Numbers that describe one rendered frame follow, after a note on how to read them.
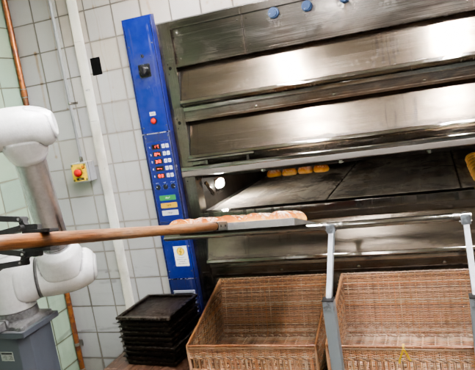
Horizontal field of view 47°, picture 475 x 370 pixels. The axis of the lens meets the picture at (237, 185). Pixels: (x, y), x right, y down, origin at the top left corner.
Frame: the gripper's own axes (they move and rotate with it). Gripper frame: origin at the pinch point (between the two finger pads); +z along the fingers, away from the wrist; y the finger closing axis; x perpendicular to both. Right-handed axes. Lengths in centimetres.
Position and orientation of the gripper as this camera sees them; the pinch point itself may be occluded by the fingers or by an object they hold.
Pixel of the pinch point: (41, 239)
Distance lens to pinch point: 120.0
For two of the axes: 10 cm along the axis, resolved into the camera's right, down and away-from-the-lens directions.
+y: 0.7, 10.0, -0.7
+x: -3.5, -0.4, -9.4
